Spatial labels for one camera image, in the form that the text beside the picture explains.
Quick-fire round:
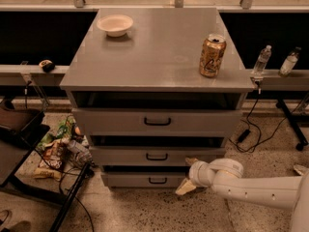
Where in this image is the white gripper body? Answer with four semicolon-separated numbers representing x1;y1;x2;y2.
189;160;214;188

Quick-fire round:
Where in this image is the grey drawer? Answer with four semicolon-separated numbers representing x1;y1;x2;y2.
90;146;225;166
101;172;185;189
72;108;241;137

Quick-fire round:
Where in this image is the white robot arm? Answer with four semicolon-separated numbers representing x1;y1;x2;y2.
176;158;309;232

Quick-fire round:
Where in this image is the grey drawer cabinet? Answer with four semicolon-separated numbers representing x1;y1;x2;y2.
61;8;253;173

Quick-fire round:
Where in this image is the grey bottom drawer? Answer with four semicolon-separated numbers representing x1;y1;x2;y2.
101;172;185;189

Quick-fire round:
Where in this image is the grey top drawer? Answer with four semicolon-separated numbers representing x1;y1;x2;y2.
72;108;241;137

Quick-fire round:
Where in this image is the black tripod leg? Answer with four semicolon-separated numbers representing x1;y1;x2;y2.
49;163;91;232

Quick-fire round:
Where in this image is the grey knit sneaker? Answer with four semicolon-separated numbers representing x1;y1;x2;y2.
294;164;309;176

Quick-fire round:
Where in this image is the black wheeled stand leg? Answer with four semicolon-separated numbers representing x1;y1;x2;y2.
276;99;308;151

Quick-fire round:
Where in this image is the crushed plastic bottle on floor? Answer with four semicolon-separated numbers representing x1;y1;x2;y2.
68;140;94;167

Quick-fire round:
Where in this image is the clear water bottle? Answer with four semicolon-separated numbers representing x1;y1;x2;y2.
253;45;272;75

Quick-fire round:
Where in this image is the gold soda can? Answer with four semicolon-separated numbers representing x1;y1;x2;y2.
199;33;227;78

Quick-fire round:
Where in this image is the green snack bag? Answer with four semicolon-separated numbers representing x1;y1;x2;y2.
39;115;74;147

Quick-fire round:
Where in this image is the chips snack bag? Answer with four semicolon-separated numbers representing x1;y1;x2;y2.
34;140;66;181

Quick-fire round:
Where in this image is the white paper bowl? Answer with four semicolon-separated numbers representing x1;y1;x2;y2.
97;14;133;37

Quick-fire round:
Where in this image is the dark shoe bottom left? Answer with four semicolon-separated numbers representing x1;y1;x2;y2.
0;210;31;232

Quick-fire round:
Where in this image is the black yellow tape measure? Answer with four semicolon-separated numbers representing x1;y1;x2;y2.
39;60;55;73

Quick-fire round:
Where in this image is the black power cable with adapter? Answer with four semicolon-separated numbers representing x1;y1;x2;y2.
229;80;300;154

